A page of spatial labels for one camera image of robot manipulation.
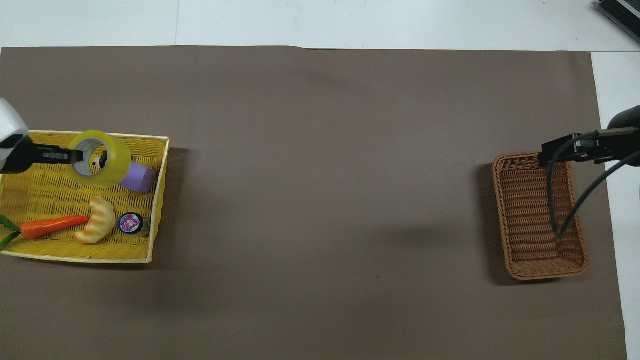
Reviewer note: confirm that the yellow clear tape roll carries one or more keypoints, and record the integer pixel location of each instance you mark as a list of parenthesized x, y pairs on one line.
[(114, 161)]

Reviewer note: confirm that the brown wicker basket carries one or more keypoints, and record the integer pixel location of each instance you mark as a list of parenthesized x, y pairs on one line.
[(530, 220)]

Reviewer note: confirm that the purple block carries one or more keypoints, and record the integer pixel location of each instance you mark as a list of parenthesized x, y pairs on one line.
[(141, 178)]

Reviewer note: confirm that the small dark bottle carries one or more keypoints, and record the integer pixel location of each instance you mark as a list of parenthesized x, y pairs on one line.
[(131, 223)]

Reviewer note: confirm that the orange toy carrot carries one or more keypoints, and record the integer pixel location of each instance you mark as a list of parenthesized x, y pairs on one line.
[(50, 226)]

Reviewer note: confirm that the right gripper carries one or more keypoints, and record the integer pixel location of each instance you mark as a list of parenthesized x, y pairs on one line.
[(627, 119)]

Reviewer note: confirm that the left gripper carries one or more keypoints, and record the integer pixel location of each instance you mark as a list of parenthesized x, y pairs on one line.
[(17, 157)]

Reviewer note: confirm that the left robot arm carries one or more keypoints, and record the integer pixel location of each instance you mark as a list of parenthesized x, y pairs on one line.
[(8, 119)]

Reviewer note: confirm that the yellow woven basket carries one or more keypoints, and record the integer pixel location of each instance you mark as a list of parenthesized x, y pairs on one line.
[(45, 192)]

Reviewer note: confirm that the toy croissant bread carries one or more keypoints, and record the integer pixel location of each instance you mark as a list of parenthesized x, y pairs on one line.
[(100, 220)]

